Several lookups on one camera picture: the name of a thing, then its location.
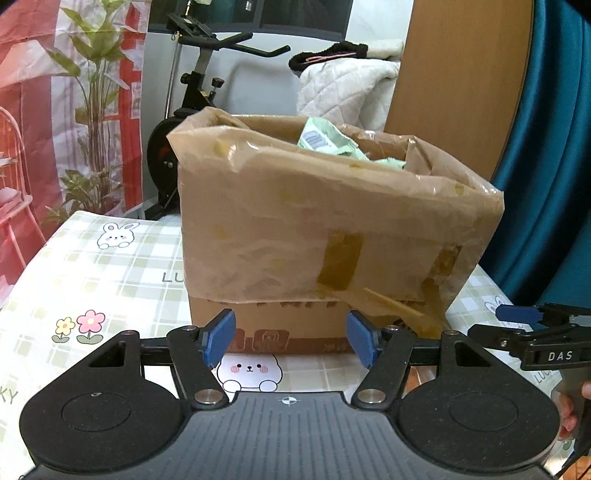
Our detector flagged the cardboard box with plastic liner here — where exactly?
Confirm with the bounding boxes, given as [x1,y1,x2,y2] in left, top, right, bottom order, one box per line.
[166,106,505,355]

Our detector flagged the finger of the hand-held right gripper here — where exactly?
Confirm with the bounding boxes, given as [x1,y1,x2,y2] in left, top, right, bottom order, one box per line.
[498,302,591,326]
[467,320,591,371]

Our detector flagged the green snack packet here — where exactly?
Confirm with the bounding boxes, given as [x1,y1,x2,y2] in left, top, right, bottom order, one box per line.
[298,117,370,161]
[365,156,408,172]

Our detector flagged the red printed backdrop cloth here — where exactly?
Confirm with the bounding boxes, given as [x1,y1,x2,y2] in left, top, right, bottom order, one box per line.
[0,0,151,284]

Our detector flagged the black garment with pink trim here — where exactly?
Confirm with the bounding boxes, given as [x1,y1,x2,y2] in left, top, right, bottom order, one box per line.
[288,41,369,72]

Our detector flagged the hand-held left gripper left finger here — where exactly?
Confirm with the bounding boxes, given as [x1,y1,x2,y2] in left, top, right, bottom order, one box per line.
[88,308,237,410]

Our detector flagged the dark window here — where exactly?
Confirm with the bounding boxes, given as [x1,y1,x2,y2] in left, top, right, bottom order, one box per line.
[148,0,352,38]

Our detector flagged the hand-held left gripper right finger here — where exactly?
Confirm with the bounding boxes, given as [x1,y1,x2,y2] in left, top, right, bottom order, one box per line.
[345,310,493,410]

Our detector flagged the round wooden board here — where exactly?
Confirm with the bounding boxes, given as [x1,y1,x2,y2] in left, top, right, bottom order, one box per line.
[383,0,536,183]

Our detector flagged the white quilted blanket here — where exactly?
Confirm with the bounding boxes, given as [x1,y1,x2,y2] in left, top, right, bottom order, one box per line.
[295,39,404,134]

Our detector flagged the person's right hand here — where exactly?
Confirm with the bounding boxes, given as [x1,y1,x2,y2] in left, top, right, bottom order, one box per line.
[551,379,591,441]

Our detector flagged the black exercise bike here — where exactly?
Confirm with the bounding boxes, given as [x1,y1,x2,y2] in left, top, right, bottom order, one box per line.
[147,11,291,220]

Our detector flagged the teal curtain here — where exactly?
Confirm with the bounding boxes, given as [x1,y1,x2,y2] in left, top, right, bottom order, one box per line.
[478,0,591,308]

